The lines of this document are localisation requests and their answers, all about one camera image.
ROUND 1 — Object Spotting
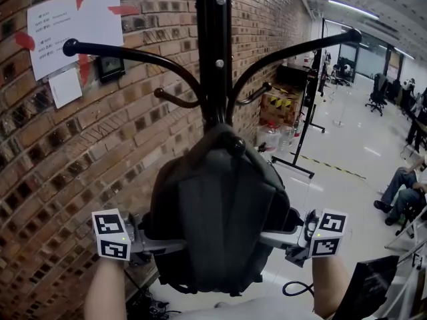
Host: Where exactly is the black box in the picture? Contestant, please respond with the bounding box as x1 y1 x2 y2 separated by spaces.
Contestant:
276 64 310 91

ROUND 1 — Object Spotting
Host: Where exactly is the black wall display device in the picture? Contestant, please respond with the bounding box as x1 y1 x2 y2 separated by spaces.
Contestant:
96 55 126 83

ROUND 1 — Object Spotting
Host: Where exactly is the long ceiling light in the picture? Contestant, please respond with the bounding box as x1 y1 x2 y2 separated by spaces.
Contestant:
328 0 381 20

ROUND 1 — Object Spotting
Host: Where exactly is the person's white shirt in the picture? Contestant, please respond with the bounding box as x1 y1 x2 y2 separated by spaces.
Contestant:
179 295 325 320

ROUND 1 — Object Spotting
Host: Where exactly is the large white paper sheet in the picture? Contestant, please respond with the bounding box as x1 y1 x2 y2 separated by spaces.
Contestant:
26 0 125 81

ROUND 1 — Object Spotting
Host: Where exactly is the whiteboard on black stand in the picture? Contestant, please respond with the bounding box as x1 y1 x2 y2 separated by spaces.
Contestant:
271 17 330 179

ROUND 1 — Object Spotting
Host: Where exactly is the person's left forearm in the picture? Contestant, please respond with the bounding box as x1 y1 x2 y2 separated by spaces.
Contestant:
83 259 130 320

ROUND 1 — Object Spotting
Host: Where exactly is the person's right forearm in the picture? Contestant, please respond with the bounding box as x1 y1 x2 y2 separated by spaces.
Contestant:
311 254 352 320

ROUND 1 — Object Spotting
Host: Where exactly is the cardboard box with striped labels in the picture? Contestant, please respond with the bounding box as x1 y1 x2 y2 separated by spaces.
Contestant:
259 91 302 129

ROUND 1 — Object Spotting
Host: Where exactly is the black backpack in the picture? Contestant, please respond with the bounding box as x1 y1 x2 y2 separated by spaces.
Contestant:
145 123 292 297

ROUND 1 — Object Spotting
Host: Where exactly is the black office chair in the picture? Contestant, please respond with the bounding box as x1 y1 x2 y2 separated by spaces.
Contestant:
364 72 390 117

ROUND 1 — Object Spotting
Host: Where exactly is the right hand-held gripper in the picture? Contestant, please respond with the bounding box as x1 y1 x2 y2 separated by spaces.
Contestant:
260 208 348 268

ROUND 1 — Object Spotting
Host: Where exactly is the black looped cable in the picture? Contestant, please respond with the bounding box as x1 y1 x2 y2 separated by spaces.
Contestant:
282 279 316 299

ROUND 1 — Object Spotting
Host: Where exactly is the black metal coat rack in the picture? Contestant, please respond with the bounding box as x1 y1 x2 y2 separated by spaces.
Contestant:
62 0 364 157

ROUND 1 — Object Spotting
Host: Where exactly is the clear water bottle red cap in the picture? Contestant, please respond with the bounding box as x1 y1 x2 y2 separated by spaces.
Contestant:
257 121 281 153

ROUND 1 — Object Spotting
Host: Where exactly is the black bag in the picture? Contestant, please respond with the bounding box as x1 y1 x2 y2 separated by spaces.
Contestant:
341 255 400 320

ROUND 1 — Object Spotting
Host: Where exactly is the white metal frame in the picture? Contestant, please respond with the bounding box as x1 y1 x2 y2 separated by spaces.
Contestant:
383 207 427 320

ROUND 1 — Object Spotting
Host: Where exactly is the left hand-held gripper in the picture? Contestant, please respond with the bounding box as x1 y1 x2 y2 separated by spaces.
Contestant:
91 208 188 267

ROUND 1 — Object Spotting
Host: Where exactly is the small white card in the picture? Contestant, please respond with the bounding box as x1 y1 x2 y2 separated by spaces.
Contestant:
47 67 83 110

